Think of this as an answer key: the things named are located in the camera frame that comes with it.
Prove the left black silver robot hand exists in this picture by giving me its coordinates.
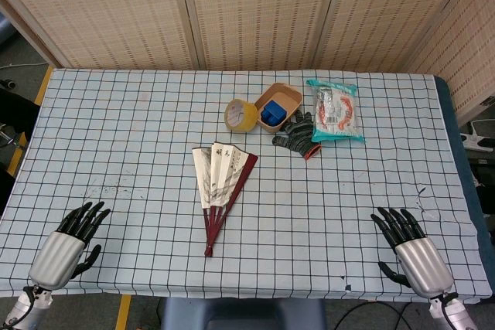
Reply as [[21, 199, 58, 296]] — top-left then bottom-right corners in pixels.
[[27, 200, 112, 291]]

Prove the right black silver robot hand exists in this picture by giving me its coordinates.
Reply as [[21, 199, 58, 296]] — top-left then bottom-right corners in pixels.
[[370, 206, 456, 301]]

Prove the red paper folding fan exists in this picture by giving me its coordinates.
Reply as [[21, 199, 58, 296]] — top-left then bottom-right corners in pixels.
[[191, 141, 259, 258]]

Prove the black equipment beside table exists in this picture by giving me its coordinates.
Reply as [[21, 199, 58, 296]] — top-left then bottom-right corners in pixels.
[[0, 78, 40, 192]]

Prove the white grid pattern tablecloth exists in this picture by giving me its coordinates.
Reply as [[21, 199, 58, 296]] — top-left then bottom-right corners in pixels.
[[0, 68, 493, 305]]

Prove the teal white snack bag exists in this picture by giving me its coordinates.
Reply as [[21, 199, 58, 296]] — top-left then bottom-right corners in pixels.
[[306, 78, 366, 144]]

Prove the grey knit work glove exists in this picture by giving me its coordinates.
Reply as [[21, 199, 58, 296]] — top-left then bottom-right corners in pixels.
[[271, 109, 323, 162]]

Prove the grey blue chair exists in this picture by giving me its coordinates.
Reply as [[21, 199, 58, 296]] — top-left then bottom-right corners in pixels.
[[160, 298, 328, 330]]

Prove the blue plastic block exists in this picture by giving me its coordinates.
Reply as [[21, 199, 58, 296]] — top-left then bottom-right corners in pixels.
[[260, 100, 288, 127]]

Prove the light wooden open box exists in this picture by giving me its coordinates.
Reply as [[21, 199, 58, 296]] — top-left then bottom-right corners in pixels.
[[254, 82, 303, 131]]

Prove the yellow packing tape roll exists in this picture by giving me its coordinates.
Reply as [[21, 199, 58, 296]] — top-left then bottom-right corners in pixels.
[[224, 98, 259, 134]]

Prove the black floor cable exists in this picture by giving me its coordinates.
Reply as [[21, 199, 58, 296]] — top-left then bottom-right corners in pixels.
[[336, 301, 411, 330]]

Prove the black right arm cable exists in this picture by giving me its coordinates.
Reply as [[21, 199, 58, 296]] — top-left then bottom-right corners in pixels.
[[435, 294, 462, 328]]

